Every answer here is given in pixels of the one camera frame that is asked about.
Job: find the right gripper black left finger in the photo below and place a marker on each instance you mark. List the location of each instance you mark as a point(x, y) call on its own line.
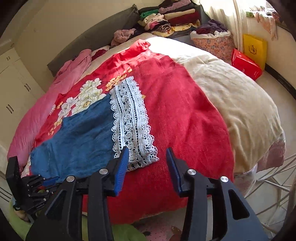
point(61, 218)

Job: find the blue denim pants lace hem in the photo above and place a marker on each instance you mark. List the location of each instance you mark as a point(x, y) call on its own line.
point(94, 128)

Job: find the metal drying rack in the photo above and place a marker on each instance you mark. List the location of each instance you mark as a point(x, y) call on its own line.
point(272, 196)

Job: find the pink plush quilt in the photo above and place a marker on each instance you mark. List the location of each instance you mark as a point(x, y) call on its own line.
point(36, 116)

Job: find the cream white wardrobe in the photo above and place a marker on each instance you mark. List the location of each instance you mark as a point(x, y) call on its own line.
point(18, 92)

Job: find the red floral bed cover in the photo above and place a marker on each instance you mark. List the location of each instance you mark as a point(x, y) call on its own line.
point(181, 118)

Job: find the red pillow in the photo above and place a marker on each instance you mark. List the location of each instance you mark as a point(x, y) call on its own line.
point(99, 52)

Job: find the red gift box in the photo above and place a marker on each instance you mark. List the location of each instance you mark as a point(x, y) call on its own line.
point(246, 65)

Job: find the grey upholstered headboard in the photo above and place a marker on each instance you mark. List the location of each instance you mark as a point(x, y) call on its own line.
point(96, 37)

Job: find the yellow gift bag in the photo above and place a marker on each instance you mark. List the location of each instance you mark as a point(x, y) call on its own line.
point(256, 49)

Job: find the floral fabric laundry basket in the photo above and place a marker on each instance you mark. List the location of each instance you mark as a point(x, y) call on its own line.
point(214, 38)

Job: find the pink fuzzy garment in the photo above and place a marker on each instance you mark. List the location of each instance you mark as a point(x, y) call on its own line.
point(121, 36)

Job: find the stack of folded clothes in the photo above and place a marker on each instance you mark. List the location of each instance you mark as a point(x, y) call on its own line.
point(170, 19)

